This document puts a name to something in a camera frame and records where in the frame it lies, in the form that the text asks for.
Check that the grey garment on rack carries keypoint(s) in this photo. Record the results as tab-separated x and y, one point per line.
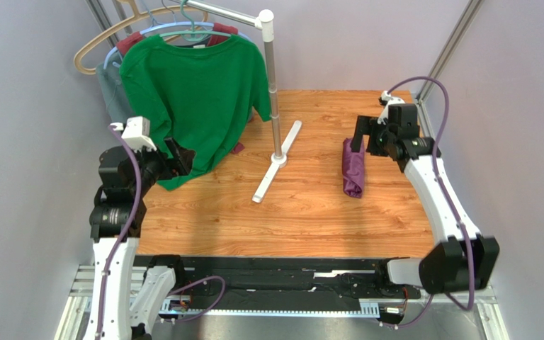
114	95

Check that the aluminium frame rail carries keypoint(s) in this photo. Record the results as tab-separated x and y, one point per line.
451	45

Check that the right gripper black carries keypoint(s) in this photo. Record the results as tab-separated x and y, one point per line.
370	136

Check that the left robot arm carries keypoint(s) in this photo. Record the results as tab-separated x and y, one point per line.
116	222

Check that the white clothes rack stand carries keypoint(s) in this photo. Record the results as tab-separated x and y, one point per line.
264	22

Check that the wooden clothes hanger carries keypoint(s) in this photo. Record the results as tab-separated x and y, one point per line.
130	12

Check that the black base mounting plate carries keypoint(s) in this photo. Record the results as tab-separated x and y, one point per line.
267	284

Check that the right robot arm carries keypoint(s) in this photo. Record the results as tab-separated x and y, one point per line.
462	258

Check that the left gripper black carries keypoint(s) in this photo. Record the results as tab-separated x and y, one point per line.
180	163

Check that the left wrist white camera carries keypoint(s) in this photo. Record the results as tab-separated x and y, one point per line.
135	133

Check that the purple cloth napkin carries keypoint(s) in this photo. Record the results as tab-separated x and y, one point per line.
353	170

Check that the green t-shirt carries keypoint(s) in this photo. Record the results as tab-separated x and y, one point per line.
200	97

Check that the teal clothes hanger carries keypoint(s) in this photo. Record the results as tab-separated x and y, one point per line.
192	34

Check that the light blue clothes hanger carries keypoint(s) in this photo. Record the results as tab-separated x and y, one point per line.
122	47

